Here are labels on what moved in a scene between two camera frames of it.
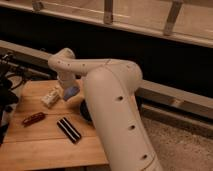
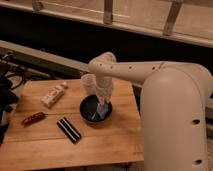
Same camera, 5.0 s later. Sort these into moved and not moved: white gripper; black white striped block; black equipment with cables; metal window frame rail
Moved: white gripper
Not moved: black equipment with cables; black white striped block; metal window frame rail
